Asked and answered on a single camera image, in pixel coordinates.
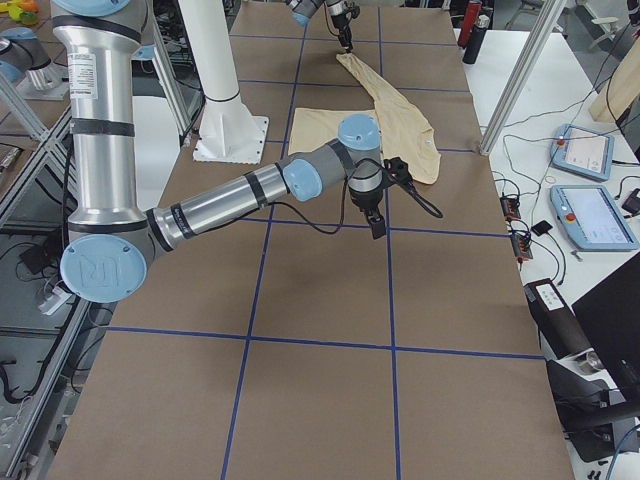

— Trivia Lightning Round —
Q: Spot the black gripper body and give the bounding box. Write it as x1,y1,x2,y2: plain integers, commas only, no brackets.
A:
349,189,384,223
332,10,353,35

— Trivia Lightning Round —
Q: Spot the beige long-sleeve printed shirt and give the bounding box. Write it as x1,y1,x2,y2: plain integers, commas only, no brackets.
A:
288,53,441,185

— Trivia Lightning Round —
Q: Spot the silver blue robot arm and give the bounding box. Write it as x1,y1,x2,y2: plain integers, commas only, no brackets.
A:
285,0,360,53
51,1,386,303

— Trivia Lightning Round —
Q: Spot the red water bottle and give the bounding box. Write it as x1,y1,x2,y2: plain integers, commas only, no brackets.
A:
457,0,483,48

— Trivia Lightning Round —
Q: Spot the black water bottle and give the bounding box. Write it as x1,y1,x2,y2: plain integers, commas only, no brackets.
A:
462,14,491,65

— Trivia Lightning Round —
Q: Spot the near teach pendant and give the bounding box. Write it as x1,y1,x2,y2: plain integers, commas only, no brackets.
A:
550,185,639,251

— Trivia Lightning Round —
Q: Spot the teach pendant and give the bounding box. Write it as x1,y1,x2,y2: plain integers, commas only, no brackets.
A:
550,185,639,251
550,124,614,182

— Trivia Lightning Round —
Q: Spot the far teach pendant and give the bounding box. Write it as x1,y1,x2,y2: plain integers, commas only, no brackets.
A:
550,124,614,182

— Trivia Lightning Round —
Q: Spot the black monitor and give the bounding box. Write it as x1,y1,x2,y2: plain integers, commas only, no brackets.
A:
572,256,640,400

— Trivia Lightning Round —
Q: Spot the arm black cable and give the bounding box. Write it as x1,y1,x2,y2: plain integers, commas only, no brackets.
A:
269,164,445,236

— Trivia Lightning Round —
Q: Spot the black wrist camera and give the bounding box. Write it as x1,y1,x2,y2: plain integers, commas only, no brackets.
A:
383,157,412,184

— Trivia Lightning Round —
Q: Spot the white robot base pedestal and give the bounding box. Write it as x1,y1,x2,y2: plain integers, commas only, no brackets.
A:
179,0,269,164

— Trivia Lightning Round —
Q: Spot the aluminium frame post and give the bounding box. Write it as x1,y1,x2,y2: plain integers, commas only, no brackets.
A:
479,0,566,155

